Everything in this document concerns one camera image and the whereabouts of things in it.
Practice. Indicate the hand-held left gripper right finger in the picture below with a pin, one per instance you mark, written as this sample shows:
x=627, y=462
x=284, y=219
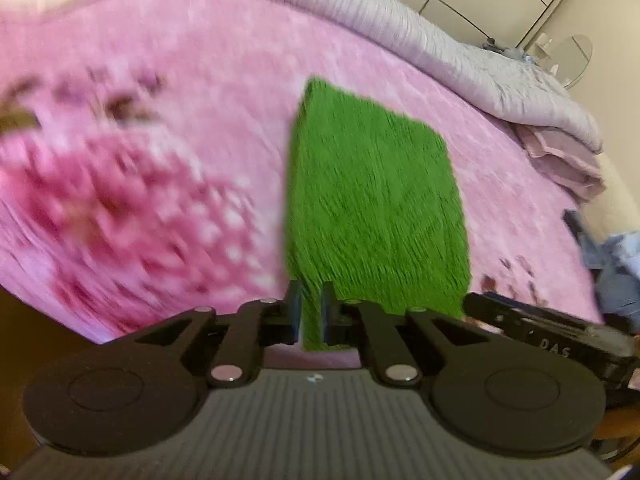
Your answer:
x=326, y=312

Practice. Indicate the green knit sweater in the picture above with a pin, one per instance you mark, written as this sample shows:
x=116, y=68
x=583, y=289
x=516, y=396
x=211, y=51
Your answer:
x=370, y=195

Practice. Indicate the grey striped duvet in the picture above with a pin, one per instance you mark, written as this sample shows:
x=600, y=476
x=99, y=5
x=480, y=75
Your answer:
x=400, y=25

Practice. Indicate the light blue shirt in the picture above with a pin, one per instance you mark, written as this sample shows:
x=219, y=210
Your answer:
x=627, y=250

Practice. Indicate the purple pillow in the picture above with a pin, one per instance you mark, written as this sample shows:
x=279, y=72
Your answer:
x=565, y=160

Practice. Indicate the black garment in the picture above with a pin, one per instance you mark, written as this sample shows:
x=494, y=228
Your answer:
x=575, y=225

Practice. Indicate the oval mirror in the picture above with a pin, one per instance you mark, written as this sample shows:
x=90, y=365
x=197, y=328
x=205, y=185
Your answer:
x=570, y=60

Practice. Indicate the cream quilted bolster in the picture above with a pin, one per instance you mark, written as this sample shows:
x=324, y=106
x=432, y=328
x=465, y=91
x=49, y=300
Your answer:
x=620, y=195

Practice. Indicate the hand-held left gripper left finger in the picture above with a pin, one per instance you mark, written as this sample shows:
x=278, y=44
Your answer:
x=295, y=310

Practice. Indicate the blue denim jeans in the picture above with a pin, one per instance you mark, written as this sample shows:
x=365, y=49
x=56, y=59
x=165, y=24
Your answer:
x=617, y=305

